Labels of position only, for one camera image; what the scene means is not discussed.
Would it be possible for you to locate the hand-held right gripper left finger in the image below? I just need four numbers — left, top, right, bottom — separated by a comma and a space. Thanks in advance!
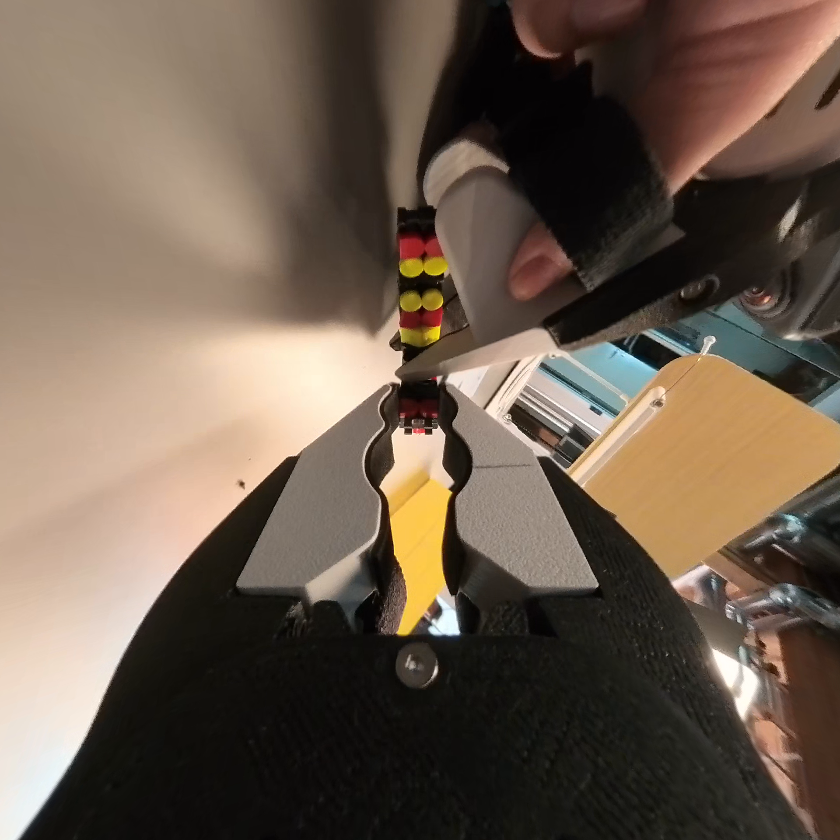
236, 384, 406, 634

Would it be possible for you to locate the red black lego clip assembly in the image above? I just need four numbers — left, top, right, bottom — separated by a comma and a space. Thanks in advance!
395, 379, 442, 437

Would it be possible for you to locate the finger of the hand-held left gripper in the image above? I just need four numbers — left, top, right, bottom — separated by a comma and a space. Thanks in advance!
395, 327, 565, 383

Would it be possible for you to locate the long black red yellow lego assembly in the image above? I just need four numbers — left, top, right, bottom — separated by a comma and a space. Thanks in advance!
395, 205, 455, 361

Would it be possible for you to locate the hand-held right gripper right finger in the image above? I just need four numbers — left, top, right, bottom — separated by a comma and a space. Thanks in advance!
441, 385, 599, 599

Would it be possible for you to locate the yellow plastic bin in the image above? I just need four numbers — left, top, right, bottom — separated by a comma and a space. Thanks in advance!
387, 472, 455, 635

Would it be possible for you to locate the person's left hand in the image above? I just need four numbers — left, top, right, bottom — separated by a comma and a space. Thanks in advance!
507, 0, 840, 304

